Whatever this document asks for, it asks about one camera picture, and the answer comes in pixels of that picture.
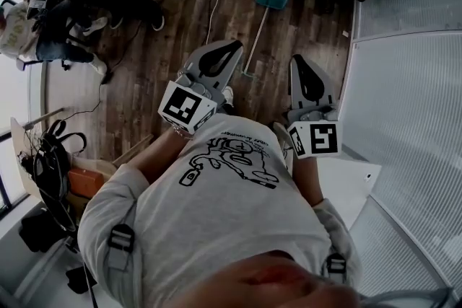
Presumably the person's left forearm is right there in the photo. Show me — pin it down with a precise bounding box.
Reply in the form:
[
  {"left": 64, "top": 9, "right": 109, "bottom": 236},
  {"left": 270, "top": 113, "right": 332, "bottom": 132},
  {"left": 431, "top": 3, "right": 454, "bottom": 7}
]
[{"left": 124, "top": 126, "right": 194, "bottom": 187}]

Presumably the black backpack with straps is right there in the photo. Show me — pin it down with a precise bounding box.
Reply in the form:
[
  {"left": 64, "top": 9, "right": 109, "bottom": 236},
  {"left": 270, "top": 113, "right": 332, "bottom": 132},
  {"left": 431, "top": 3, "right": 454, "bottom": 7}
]
[{"left": 31, "top": 118, "right": 88, "bottom": 232}]

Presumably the person's white shoe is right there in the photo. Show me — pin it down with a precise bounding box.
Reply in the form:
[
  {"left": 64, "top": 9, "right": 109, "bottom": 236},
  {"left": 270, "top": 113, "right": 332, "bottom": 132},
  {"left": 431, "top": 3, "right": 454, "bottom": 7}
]
[
  {"left": 222, "top": 85, "right": 235, "bottom": 108},
  {"left": 272, "top": 121, "right": 296, "bottom": 174}
]

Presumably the black floor cable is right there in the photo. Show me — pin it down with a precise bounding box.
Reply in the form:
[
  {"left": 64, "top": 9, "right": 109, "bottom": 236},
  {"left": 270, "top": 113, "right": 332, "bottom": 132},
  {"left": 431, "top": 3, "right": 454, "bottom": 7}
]
[{"left": 61, "top": 21, "right": 144, "bottom": 122}]

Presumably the wooden stick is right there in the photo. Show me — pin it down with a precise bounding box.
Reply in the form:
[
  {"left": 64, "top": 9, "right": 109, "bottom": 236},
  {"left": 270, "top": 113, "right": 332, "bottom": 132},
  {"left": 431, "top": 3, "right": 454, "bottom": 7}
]
[{"left": 23, "top": 107, "right": 66, "bottom": 130}]

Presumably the black bag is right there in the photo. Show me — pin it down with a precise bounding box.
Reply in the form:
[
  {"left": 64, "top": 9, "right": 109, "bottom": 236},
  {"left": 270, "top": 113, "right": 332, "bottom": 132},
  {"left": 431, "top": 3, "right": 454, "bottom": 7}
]
[{"left": 18, "top": 208, "right": 75, "bottom": 254}]

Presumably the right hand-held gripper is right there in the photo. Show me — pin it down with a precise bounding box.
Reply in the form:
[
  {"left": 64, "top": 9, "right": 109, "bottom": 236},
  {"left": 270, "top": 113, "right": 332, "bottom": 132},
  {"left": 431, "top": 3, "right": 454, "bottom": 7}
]
[{"left": 287, "top": 54, "right": 343, "bottom": 160}]

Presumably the wooden plank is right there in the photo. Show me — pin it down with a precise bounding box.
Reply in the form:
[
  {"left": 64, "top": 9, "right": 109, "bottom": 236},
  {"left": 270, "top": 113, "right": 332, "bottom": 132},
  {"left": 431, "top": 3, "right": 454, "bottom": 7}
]
[{"left": 111, "top": 134, "right": 155, "bottom": 167}]

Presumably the orange box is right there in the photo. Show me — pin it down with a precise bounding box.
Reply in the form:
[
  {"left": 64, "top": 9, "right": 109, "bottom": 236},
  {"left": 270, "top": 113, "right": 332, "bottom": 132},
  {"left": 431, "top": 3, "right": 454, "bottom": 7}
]
[{"left": 67, "top": 168, "right": 106, "bottom": 200}]

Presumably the silver wrist bracelet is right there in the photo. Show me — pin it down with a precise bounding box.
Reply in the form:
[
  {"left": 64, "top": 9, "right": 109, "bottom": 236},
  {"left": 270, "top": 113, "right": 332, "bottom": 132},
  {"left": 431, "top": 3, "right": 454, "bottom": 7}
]
[{"left": 172, "top": 124, "right": 195, "bottom": 141}]

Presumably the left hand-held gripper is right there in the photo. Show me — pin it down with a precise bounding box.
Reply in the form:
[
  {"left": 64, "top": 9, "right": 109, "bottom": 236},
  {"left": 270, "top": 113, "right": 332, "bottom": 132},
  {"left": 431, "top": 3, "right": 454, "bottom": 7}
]
[{"left": 157, "top": 40, "right": 245, "bottom": 135}]

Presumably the person's right forearm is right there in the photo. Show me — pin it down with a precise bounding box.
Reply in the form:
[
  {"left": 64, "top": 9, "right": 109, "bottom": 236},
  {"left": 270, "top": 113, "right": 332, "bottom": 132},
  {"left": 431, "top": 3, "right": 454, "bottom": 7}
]
[{"left": 291, "top": 154, "right": 325, "bottom": 208}]

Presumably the small black pouch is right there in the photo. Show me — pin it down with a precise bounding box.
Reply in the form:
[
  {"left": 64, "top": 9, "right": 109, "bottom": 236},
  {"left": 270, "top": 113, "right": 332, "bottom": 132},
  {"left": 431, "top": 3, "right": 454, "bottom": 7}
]
[{"left": 66, "top": 265, "right": 97, "bottom": 296}]

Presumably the grey strap with black buckle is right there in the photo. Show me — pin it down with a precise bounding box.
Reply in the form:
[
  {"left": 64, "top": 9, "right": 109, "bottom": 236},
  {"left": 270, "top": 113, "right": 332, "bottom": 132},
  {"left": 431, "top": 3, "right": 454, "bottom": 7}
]
[
  {"left": 107, "top": 223, "right": 136, "bottom": 272},
  {"left": 326, "top": 253, "right": 348, "bottom": 286}
]

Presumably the person's grey printed T-shirt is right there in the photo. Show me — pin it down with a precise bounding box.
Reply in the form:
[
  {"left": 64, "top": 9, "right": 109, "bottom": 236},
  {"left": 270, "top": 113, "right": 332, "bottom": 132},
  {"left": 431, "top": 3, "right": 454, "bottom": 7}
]
[{"left": 77, "top": 113, "right": 364, "bottom": 308}]

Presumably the person's face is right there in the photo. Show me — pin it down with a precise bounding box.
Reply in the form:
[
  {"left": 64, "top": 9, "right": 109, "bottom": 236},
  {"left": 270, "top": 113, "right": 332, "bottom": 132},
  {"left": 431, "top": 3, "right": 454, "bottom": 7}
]
[{"left": 196, "top": 251, "right": 362, "bottom": 308}]

